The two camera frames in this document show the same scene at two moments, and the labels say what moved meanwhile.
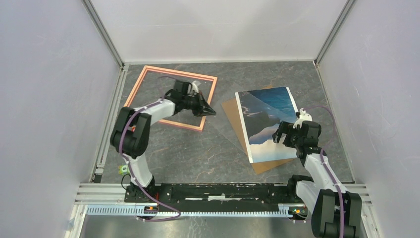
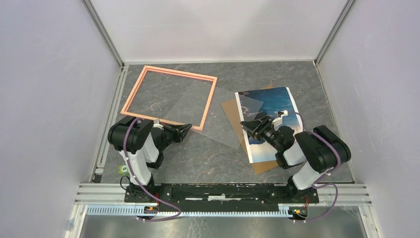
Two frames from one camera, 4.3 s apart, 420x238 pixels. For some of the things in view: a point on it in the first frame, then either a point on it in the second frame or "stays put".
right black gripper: [286, 128] -> [253, 128]
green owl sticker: [123, 169] stays put
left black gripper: [202, 109] -> [180, 132]
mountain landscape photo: [262, 111] stays put
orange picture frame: [144, 73] stays put
